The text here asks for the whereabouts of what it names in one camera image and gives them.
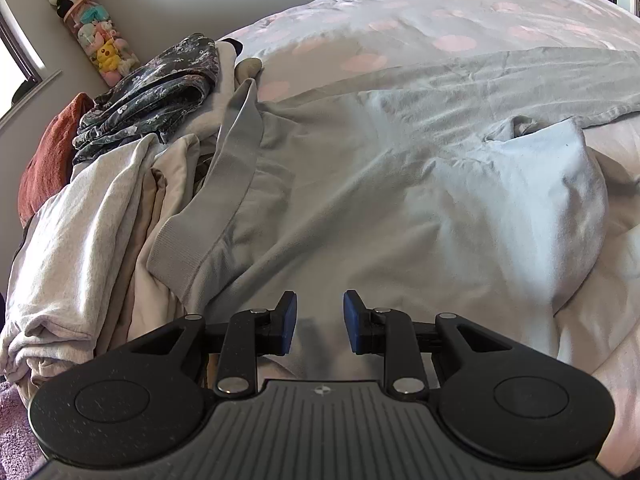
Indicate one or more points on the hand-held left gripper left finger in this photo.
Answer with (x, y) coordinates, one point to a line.
(287, 321)

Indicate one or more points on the purple fuzzy cloth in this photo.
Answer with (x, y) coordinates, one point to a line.
(15, 425)

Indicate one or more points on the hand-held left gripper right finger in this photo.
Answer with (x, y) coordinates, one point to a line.
(355, 321)

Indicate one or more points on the dark floral garment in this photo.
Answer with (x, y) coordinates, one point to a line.
(150, 90)

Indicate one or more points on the folded white sweatshirt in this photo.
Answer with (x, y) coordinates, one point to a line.
(75, 240)

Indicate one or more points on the clear tube of plush toys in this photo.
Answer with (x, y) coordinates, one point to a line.
(102, 45)

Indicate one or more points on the rust red cloth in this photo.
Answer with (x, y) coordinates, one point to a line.
(47, 160)

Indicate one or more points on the grey long-sleeve shirt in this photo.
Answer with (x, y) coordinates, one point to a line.
(350, 185)

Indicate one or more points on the folded beige garment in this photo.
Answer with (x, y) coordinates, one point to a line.
(172, 170)

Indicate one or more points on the pink dotted bed sheet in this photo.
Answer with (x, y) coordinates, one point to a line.
(450, 15)

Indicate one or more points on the window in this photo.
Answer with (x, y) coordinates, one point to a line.
(10, 65)

